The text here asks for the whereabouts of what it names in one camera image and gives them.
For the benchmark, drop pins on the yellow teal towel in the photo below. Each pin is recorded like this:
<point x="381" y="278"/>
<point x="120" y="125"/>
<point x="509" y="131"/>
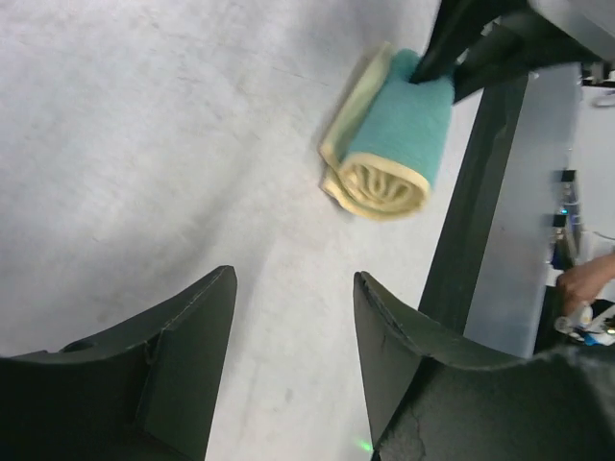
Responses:
<point x="384" y="146"/>

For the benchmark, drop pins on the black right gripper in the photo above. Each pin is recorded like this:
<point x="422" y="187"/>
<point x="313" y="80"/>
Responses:
<point x="485" y="43"/>

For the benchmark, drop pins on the person's bare hand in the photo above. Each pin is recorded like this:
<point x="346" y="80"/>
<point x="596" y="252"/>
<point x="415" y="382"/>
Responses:
<point x="583" y="283"/>

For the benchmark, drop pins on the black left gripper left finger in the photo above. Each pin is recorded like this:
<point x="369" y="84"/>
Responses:
<point x="144" y="389"/>

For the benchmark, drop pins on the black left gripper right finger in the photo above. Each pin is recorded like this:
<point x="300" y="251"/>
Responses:
<point x="428" y="388"/>

